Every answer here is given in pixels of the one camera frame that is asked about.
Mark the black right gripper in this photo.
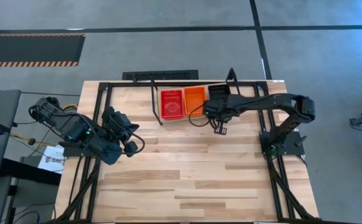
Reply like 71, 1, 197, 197
203, 100, 232, 136

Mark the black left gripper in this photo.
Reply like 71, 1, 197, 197
102, 105, 141, 158

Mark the black plastic slotted basket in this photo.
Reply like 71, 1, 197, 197
207, 84, 232, 102

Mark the orange plastic slotted basket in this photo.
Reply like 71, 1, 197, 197
183, 86, 208, 116

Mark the red plastic slotted basket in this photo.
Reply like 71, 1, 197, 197
160, 89, 186, 121

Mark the white printed paper sheet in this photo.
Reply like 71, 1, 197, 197
38, 145, 66, 174

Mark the black stand beam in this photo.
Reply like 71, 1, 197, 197
0, 157, 62, 187

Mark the black mat with hazard stripes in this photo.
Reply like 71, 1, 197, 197
0, 33, 86, 68

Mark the grey desk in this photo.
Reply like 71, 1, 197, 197
0, 89, 22, 183

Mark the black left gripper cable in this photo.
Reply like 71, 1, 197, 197
118, 116, 146, 157

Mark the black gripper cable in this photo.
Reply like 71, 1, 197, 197
188, 106, 213, 128
118, 116, 146, 157

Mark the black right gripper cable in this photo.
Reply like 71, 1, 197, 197
188, 106, 213, 128

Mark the black frame wooden shelf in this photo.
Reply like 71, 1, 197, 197
151, 67, 247, 126

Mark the black aluminium table frame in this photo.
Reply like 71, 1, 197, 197
52, 80, 322, 224

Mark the yellow cable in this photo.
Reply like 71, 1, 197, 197
10, 104, 79, 147

